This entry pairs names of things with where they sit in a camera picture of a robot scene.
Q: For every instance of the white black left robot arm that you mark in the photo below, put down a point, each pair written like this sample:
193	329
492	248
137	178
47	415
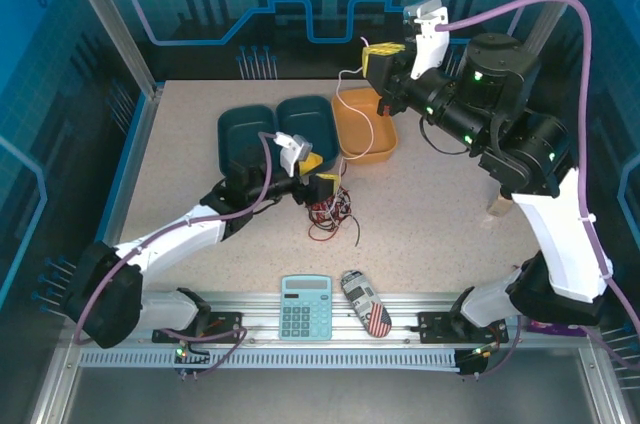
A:
170	239

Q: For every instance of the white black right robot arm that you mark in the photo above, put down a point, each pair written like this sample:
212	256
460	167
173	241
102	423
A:
560	234

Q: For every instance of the dark teal plastic tray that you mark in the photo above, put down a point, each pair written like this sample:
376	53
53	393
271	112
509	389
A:
240	134
305	119

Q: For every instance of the orange plastic tray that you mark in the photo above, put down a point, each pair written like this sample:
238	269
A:
355	134

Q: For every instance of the newsprint case with flag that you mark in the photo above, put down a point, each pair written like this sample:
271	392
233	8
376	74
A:
365	304

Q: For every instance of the light blue calculator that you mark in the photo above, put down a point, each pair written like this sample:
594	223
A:
305	311

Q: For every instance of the wooden bottle with black cap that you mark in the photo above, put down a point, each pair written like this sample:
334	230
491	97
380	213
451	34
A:
500	206

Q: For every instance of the aluminium table side rail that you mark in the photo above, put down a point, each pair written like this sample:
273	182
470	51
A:
135	154

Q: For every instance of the aluminium mounting rail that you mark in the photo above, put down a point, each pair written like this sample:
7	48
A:
260	316

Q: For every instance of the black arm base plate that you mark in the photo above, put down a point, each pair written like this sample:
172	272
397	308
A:
225	321
435	326

